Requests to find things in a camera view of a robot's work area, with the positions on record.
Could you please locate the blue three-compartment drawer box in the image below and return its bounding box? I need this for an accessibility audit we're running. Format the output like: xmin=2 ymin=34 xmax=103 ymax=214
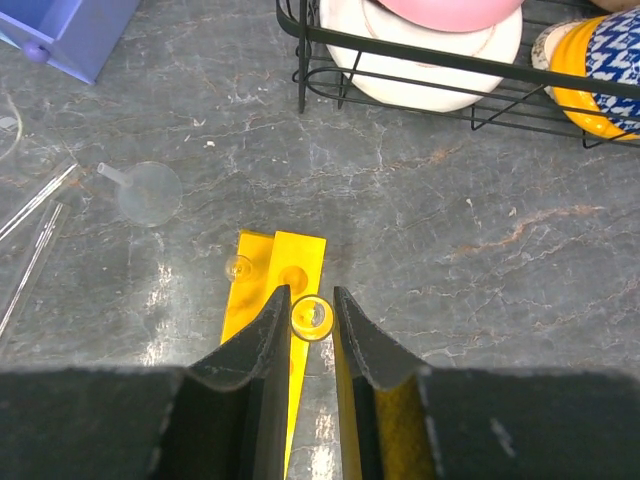
xmin=1 ymin=0 xmax=140 ymax=85

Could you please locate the white plate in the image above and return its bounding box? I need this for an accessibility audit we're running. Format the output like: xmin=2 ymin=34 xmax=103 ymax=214
xmin=319 ymin=1 xmax=523 ymax=112

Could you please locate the yellow test tube rack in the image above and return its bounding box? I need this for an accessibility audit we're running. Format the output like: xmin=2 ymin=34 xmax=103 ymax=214
xmin=219 ymin=229 xmax=328 ymax=480

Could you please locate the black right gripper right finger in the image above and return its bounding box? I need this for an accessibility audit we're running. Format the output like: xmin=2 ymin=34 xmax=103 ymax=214
xmin=333 ymin=287 xmax=639 ymax=479

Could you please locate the pink plate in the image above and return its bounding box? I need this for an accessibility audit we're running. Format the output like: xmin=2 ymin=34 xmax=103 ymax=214
xmin=380 ymin=0 xmax=523 ymax=33

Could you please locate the black wire basket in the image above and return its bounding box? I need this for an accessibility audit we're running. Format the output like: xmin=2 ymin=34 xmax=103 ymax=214
xmin=276 ymin=1 xmax=639 ymax=148

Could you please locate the clear glass beaker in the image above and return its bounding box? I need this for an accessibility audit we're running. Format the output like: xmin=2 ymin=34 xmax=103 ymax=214
xmin=0 ymin=93 xmax=23 ymax=161

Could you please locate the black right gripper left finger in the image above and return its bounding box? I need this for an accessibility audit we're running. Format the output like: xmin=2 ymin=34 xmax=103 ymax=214
xmin=1 ymin=286 xmax=291 ymax=479

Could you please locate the blue white patterned bowl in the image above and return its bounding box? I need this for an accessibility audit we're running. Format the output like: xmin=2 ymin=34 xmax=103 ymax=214
xmin=586 ymin=6 xmax=639 ymax=134

